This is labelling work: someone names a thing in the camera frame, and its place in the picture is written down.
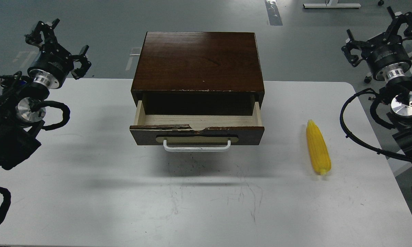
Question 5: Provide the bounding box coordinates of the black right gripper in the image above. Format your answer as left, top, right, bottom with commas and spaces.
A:
341, 6, 412, 81

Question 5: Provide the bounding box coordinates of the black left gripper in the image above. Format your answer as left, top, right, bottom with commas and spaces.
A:
25, 19, 92, 89

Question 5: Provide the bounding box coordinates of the yellow corn cob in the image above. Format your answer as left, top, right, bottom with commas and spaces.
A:
306, 119, 331, 176

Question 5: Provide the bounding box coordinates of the wooden drawer with white handle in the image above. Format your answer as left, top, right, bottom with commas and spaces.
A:
129, 101, 265, 152

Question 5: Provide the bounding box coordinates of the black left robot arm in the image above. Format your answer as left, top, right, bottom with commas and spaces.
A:
0, 19, 92, 170

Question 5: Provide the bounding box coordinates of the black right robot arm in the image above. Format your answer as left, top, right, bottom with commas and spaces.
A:
340, 7, 412, 163

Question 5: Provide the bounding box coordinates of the dark wooden drawer cabinet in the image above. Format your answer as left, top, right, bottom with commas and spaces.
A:
131, 32, 265, 104

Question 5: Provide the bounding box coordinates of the white stand base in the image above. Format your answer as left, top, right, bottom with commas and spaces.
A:
303, 0, 361, 9

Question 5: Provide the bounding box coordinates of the grey floor tape strip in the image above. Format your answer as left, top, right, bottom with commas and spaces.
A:
264, 0, 283, 26

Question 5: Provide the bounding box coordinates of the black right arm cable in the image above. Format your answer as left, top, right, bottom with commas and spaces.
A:
340, 88, 412, 166

